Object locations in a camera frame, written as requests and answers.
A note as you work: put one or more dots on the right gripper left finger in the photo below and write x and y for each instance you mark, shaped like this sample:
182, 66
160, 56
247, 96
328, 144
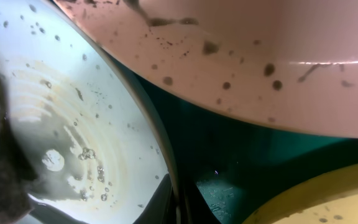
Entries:
155, 211

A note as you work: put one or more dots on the teal plastic tray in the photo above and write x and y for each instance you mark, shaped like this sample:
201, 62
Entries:
236, 166

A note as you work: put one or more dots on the white plate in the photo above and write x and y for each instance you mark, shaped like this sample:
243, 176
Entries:
287, 64

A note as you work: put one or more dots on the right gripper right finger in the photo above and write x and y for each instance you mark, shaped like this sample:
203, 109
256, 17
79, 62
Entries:
197, 210

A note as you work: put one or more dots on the light blue plate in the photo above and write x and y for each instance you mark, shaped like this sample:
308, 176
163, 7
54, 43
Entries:
92, 151

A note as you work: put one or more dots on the yellow-green plate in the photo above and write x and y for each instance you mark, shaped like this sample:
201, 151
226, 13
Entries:
328, 198

